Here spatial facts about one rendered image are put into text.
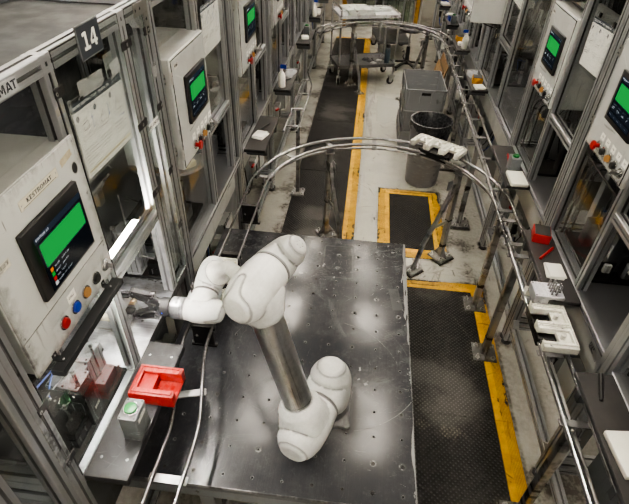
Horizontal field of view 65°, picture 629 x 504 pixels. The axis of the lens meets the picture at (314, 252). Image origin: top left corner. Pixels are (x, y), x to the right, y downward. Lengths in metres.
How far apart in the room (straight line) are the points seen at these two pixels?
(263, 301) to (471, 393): 1.94
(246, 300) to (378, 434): 0.91
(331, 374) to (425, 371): 1.36
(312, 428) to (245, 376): 0.53
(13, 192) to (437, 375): 2.48
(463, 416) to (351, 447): 1.13
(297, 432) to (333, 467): 0.27
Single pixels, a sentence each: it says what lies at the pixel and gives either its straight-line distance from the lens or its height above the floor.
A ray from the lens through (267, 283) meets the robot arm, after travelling 1.38.
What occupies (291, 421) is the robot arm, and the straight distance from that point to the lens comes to 1.72.
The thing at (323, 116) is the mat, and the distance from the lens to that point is 6.01.
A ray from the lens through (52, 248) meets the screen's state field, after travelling 1.34.
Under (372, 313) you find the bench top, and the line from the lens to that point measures 2.42.
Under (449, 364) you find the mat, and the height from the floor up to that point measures 0.01.
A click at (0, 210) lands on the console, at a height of 1.81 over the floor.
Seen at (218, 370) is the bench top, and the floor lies 0.68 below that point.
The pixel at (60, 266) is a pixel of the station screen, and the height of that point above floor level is 1.59.
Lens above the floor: 2.40
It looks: 39 degrees down
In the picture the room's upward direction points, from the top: 2 degrees clockwise
